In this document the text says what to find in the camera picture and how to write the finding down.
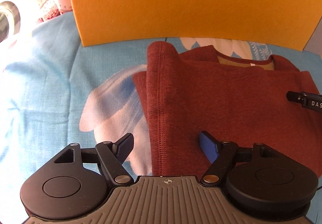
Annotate dark red knit sweater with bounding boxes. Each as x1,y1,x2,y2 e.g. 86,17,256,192
133,41,321,176

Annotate washing machine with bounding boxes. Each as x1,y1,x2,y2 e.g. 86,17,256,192
0,1,21,42

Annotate blue floral bed sheet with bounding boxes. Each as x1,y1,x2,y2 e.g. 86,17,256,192
1,13,321,223

